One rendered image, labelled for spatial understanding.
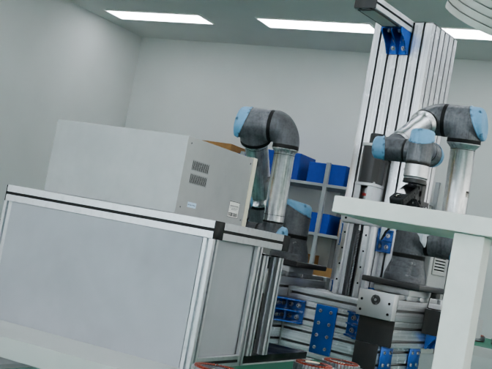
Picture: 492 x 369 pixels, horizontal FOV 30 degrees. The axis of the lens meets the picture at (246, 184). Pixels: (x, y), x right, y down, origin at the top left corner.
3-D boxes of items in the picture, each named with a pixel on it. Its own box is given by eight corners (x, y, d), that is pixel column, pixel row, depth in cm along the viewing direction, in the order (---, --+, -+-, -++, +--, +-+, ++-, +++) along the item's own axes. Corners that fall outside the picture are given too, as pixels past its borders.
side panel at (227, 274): (232, 363, 246) (253, 245, 248) (241, 366, 244) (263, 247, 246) (179, 367, 221) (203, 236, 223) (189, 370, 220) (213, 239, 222)
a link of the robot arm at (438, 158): (414, 141, 294) (403, 135, 284) (448, 146, 289) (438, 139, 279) (409, 165, 294) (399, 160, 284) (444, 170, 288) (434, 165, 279)
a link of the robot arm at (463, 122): (430, 255, 328) (451, 105, 326) (471, 263, 321) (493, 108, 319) (420, 257, 317) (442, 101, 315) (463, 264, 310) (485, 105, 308)
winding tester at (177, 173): (123, 206, 285) (135, 142, 286) (245, 228, 265) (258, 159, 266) (42, 190, 251) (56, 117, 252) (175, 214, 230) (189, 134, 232)
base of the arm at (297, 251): (282, 258, 364) (286, 233, 364) (314, 264, 355) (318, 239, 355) (261, 254, 351) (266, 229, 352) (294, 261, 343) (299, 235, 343)
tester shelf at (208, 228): (98, 217, 293) (101, 203, 293) (288, 252, 261) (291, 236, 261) (4, 200, 254) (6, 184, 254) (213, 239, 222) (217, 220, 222)
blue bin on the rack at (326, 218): (306, 231, 975) (310, 213, 976) (342, 238, 954) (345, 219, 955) (289, 228, 938) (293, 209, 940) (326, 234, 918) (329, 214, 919)
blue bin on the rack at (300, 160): (276, 180, 998) (280, 154, 1000) (311, 185, 980) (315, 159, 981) (260, 174, 961) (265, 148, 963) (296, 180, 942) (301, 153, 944)
